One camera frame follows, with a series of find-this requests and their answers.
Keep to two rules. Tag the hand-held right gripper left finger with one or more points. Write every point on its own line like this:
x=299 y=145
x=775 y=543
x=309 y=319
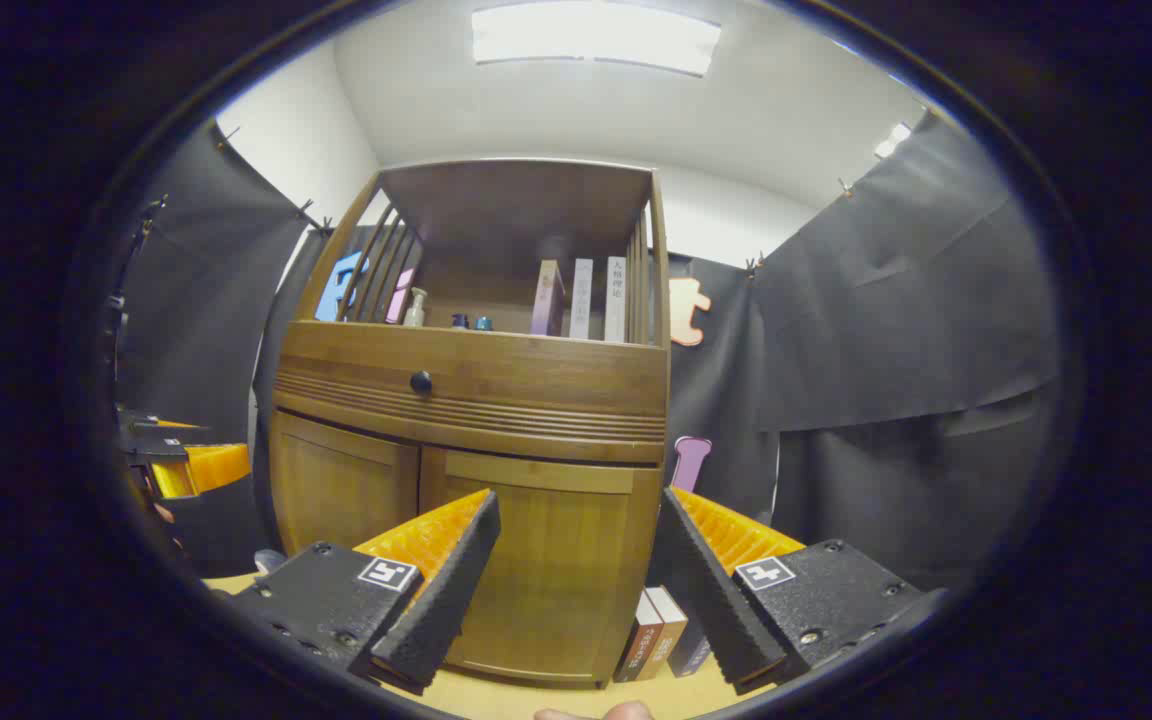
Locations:
x=446 y=590

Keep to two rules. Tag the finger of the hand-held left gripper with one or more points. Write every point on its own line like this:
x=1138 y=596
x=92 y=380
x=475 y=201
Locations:
x=216 y=465
x=161 y=438

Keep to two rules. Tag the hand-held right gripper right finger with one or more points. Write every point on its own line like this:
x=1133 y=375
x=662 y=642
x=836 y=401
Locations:
x=711 y=600

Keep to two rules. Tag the wooden cabinet door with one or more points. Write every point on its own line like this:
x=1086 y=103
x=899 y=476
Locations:
x=336 y=490
x=556 y=560

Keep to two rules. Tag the wooden double-door shoe cabinet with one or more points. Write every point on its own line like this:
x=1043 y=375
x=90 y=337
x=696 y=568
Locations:
x=536 y=400

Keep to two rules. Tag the tan book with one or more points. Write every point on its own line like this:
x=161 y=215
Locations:
x=666 y=635

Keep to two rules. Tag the brown book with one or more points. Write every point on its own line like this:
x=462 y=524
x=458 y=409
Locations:
x=641 y=640

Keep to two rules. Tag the penguin plush toy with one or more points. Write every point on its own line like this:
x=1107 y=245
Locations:
x=269 y=562

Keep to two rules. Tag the black round drawer knob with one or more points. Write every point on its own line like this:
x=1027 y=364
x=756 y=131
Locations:
x=421 y=381

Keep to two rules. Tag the small pale pump bottle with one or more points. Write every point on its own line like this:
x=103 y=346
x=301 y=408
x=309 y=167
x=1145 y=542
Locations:
x=416 y=310

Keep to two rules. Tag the black backdrop cloth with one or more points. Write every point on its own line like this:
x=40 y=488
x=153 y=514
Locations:
x=886 y=350

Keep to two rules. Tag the white book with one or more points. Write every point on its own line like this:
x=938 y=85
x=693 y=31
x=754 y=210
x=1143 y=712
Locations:
x=581 y=298

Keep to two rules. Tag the small ceiling light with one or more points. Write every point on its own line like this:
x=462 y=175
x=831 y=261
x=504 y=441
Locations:
x=893 y=140

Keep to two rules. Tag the large ceiling light panel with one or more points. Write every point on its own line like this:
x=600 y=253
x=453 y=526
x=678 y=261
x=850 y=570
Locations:
x=596 y=35

